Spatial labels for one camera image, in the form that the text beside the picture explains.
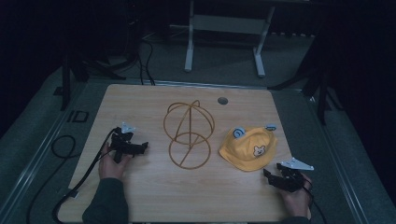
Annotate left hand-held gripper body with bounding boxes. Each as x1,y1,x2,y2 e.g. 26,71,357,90
109,121,141,164

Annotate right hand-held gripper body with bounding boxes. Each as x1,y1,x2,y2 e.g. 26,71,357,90
276,157,315,193

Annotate yellow bear hat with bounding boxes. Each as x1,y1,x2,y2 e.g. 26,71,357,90
219,123,279,173

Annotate golden wire hat stand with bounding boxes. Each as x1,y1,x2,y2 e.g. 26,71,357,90
163,99,216,171

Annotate person's right hand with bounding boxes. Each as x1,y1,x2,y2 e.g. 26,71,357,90
277,173,313,219

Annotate person's left hand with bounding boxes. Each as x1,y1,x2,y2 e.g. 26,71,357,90
98,143,134,182

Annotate black metal stand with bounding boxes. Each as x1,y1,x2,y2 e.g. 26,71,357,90
266,31,345,126
51,50,127,112

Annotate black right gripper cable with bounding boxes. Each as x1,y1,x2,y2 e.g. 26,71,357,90
301,177,329,224

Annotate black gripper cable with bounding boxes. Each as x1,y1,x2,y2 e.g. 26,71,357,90
51,128,119,224
301,177,329,224

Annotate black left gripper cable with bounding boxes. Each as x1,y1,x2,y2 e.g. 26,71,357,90
51,128,119,224

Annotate black floor cable loop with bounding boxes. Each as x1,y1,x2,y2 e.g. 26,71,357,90
27,134,78,224

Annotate black background cables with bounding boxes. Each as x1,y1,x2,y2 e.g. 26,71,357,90
135,38,157,87

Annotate white table frame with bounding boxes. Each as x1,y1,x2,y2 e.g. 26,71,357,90
169,0,277,78

